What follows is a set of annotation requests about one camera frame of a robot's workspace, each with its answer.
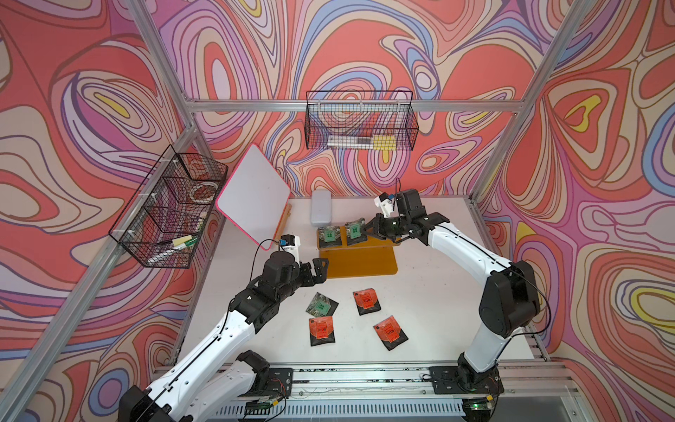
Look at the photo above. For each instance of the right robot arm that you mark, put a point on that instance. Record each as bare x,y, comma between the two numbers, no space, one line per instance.
509,297

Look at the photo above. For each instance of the white board with pink edge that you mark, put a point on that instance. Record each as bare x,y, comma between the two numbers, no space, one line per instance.
254,197

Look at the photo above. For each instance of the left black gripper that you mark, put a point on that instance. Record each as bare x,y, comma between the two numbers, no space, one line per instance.
308,279

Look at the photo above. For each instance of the black wire basket left wall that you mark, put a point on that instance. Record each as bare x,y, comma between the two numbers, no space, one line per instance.
161,210

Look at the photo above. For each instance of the white plastic box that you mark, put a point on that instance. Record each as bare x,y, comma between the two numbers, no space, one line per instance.
321,208

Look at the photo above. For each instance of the tape roll in basket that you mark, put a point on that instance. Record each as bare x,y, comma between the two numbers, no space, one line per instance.
203,192

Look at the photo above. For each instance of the red tea bag lower left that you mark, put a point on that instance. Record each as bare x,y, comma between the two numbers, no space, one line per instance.
321,331

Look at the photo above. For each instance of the yellow wooden two-tier shelf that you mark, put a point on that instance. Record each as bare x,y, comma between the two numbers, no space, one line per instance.
368,259

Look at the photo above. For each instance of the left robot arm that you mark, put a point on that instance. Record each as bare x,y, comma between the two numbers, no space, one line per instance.
217,370

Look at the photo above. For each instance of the red tea bag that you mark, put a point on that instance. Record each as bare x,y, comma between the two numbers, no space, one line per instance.
367,301
321,331
390,333

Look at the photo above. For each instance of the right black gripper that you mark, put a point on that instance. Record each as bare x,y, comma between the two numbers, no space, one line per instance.
378,231

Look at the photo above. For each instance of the red tea bag upper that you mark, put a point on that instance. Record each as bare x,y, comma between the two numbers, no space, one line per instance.
367,301

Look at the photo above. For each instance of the yellow sticky notes in basket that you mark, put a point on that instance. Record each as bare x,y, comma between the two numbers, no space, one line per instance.
384,142

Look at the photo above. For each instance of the wooden easel stand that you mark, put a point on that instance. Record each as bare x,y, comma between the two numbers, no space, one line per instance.
280,231

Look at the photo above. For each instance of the green yellow markers in basket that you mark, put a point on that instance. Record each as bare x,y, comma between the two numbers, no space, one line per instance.
180,242

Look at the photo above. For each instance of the black wire basket back wall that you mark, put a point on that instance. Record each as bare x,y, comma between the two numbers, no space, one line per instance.
348,119

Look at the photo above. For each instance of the red tea bag lower right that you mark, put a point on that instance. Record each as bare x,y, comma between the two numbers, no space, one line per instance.
390,333

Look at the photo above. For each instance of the black wire basket wall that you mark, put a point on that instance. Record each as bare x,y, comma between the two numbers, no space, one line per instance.
161,210
348,119

